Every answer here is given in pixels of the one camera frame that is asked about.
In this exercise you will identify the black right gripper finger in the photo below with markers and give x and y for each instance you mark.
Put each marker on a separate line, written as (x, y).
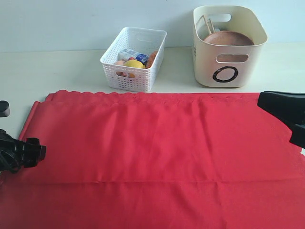
(298, 135)
(287, 107)

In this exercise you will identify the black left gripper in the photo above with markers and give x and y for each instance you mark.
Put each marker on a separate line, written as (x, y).
(15, 154)

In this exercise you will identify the brown wooden plate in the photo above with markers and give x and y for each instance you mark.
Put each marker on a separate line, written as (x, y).
(229, 38)

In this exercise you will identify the red scalloped table cloth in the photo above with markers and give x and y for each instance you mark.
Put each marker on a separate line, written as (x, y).
(156, 161)

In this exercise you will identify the wooden chopstick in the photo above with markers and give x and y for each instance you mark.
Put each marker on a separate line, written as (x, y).
(210, 26)
(205, 23)

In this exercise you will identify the red sausage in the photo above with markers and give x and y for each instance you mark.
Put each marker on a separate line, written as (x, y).
(123, 74)

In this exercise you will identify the orange fried food piece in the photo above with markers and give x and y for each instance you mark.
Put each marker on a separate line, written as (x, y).
(151, 59)

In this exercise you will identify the yellow lemon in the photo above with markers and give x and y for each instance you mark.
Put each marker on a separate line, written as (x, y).
(134, 64)

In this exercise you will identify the small milk carton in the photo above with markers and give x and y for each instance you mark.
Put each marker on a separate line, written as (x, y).
(126, 54)

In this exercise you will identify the cream plastic bin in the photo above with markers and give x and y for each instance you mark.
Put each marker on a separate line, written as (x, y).
(208, 71)

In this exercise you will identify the white perforated plastic basket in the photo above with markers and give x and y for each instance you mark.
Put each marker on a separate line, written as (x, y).
(142, 40)

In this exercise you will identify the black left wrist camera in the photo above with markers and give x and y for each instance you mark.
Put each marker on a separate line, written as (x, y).
(4, 108)

